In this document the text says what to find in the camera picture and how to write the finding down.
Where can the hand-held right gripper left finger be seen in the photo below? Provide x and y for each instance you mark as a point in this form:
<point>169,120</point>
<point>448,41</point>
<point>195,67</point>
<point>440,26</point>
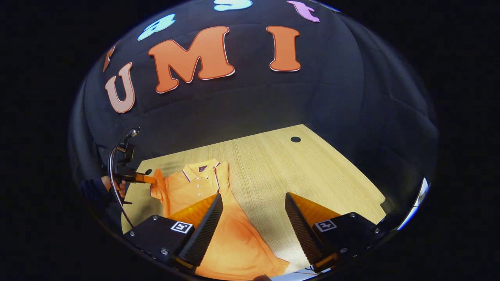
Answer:
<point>203,234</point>

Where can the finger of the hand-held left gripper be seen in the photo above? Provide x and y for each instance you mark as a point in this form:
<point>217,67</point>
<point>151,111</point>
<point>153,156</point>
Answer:
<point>145,179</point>

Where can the orange T-shirt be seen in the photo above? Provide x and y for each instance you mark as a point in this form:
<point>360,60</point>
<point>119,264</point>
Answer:
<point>234,242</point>

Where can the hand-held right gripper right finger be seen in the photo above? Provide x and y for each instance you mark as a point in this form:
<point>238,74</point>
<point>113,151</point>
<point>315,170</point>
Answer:
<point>304,234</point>

